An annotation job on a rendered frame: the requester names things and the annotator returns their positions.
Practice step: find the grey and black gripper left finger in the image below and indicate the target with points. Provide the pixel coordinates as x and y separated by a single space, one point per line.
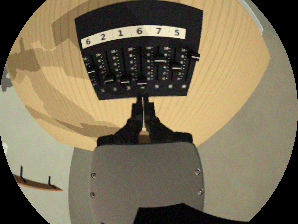
127 133

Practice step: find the black lighting desk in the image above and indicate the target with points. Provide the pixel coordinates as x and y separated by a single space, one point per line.
142 43

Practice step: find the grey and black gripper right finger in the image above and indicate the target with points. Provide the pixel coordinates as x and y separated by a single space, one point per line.
158 132

